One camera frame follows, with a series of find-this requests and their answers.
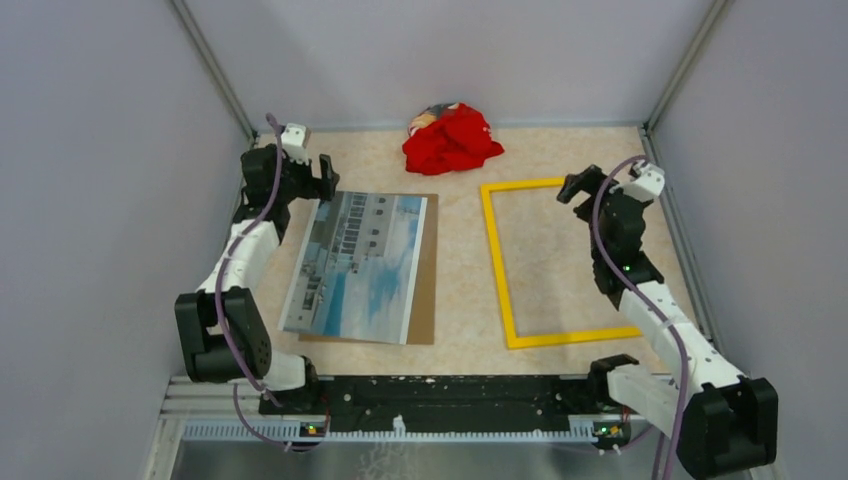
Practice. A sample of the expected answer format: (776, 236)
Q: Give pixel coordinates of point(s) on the brown backing board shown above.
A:
(424, 291)

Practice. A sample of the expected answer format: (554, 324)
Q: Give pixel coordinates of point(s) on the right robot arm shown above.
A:
(717, 420)

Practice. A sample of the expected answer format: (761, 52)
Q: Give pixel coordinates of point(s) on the yellow wooden photo frame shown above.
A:
(512, 339)

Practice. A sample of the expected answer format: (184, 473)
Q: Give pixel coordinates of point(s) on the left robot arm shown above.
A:
(221, 331)

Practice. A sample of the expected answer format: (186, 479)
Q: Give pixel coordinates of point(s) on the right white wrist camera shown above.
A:
(647, 182)

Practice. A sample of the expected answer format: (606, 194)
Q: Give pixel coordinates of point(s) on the red crumpled cloth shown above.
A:
(449, 137)

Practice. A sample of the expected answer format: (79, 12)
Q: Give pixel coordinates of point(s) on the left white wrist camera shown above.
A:
(294, 140)

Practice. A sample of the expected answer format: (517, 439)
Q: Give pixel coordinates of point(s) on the aluminium front rail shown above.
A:
(229, 412)

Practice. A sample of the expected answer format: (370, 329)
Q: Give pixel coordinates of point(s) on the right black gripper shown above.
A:
(586, 180)

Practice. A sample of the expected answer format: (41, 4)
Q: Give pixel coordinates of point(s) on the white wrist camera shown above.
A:
(647, 182)
(294, 140)

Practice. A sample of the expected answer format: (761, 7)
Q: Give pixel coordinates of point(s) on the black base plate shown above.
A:
(446, 403)

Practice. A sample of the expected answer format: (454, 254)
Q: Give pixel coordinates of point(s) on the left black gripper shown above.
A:
(315, 188)

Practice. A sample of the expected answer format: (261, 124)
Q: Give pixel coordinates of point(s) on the building and sky photo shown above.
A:
(354, 265)

